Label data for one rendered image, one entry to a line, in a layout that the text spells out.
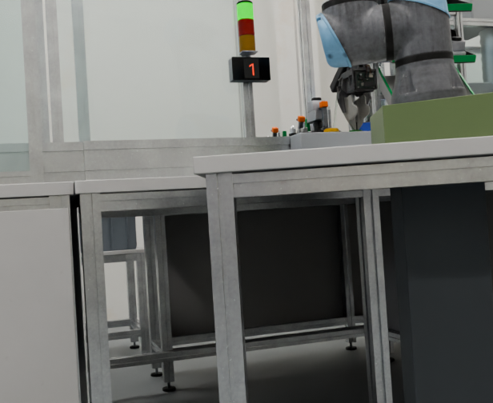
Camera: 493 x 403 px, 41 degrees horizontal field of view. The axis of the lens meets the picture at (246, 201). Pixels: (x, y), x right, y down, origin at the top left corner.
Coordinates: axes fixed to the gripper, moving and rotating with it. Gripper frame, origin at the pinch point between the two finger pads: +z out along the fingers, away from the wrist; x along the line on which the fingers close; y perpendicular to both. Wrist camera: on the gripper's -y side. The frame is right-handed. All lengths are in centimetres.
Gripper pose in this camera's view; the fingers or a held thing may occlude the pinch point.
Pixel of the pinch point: (354, 125)
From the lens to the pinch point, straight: 178.4
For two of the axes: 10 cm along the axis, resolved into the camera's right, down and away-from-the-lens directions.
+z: 0.6, 10.0, -0.2
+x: 9.5, -0.5, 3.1
